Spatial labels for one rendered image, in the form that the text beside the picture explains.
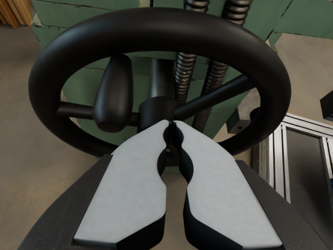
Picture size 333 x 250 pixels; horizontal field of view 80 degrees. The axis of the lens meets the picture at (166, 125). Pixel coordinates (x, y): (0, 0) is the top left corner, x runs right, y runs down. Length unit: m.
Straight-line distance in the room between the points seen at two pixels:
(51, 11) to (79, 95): 0.21
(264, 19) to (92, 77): 0.34
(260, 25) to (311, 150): 1.01
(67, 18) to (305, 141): 1.14
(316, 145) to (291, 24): 0.92
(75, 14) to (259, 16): 0.27
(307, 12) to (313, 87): 1.54
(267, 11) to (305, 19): 0.16
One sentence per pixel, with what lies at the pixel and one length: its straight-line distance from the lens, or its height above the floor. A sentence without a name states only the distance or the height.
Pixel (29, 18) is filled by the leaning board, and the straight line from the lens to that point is 1.90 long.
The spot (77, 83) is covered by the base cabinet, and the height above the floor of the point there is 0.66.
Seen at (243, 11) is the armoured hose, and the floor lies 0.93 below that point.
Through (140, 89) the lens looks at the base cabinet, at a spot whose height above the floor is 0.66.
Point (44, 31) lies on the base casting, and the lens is 0.43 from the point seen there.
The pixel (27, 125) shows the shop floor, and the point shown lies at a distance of 1.31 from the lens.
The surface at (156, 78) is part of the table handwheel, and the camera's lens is 0.28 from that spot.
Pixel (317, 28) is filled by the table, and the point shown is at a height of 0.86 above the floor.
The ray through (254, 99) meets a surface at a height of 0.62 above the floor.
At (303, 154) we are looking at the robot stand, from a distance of 1.19.
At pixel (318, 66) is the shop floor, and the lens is 2.16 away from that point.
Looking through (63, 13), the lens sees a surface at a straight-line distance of 0.39.
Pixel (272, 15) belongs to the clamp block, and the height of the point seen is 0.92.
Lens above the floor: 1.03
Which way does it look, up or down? 59 degrees down
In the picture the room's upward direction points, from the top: 15 degrees clockwise
